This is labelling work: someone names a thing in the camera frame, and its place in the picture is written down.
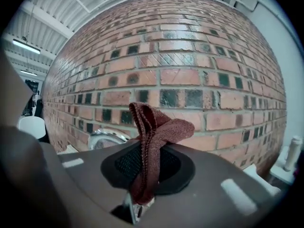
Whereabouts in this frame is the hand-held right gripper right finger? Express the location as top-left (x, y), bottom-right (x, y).
top-left (142, 143), bottom-right (281, 228)

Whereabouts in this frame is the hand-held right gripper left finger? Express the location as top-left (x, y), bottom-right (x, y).
top-left (57, 140), bottom-right (144, 215)

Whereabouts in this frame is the chrome sink faucet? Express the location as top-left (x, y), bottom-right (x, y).
top-left (88, 127), bottom-right (132, 150)

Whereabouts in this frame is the brown woven cloth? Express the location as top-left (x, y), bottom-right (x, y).
top-left (128, 102), bottom-right (196, 205)

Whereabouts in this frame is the white round container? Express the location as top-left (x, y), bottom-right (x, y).
top-left (18, 116), bottom-right (46, 140)

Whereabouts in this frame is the white plastic bottle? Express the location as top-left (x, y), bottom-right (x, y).
top-left (283, 135), bottom-right (303, 172)

